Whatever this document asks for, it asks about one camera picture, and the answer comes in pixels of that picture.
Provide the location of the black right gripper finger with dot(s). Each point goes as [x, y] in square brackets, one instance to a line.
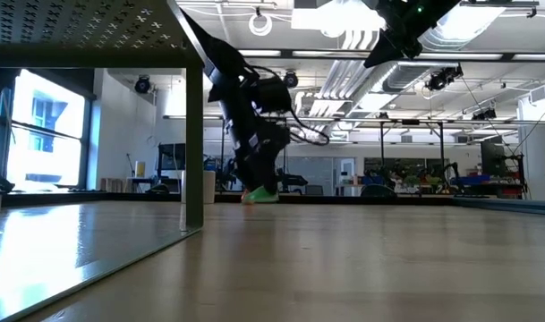
[395, 49]

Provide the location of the round green toy fruit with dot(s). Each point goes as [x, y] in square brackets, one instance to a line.
[261, 197]

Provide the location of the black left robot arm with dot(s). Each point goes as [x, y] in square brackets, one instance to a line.
[223, 53]

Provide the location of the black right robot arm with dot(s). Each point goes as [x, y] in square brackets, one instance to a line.
[446, 6]

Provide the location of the grey chair back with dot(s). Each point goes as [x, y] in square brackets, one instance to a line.
[314, 190]

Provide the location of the overhead light bar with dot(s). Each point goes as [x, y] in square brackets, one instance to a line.
[326, 53]

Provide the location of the black hanging spotlight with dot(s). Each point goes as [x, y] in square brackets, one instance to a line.
[142, 85]
[292, 79]

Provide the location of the black monitor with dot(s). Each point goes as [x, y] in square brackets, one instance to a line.
[176, 156]

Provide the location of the yellow container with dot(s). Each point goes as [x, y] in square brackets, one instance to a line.
[140, 169]

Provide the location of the wooden crates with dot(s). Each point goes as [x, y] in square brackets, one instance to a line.
[113, 184]

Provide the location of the black equipment rack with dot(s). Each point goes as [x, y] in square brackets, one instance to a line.
[500, 165]

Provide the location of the green perforated metal shelf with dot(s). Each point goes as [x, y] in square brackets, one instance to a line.
[97, 31]

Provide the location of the large window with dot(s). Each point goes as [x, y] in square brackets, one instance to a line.
[48, 134]

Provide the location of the silver ventilation duct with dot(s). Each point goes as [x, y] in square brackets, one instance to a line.
[433, 76]

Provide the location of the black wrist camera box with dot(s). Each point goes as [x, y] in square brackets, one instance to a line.
[274, 94]

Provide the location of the black workstation frame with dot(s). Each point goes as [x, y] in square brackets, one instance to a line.
[381, 143]

